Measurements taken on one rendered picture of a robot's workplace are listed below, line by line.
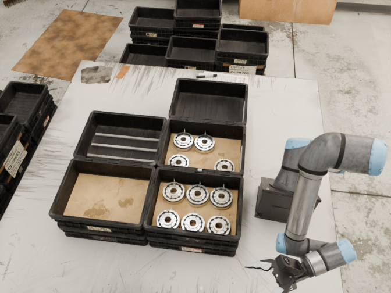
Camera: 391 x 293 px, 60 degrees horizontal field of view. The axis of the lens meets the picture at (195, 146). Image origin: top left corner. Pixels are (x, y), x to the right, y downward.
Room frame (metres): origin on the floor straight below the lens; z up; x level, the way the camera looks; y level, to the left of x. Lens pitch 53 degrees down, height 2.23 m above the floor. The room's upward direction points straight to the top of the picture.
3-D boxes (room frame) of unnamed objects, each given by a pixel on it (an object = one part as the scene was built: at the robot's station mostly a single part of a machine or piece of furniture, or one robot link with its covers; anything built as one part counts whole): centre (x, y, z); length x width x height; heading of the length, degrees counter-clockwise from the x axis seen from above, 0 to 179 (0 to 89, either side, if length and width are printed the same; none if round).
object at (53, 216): (0.73, 0.40, 0.92); 0.40 x 0.30 x 0.02; 83
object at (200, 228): (0.61, 0.01, 0.86); 0.10 x 0.10 x 0.01
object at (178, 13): (2.69, -0.03, 0.37); 0.42 x 0.34 x 0.46; 82
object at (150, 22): (2.74, 0.37, 0.31); 0.40 x 0.30 x 0.34; 82
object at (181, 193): (0.76, 0.10, 0.86); 0.10 x 0.10 x 0.01
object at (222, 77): (1.63, -0.18, 0.70); 0.33 x 0.23 x 0.01; 82
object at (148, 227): (0.68, 0.00, 0.92); 0.40 x 0.30 x 0.02; 83
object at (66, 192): (0.73, 0.40, 0.87); 0.40 x 0.30 x 0.11; 83
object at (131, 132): (1.03, 0.36, 0.87); 0.40 x 0.30 x 0.11; 83
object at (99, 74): (1.73, 0.66, 0.71); 0.22 x 0.19 x 0.01; 82
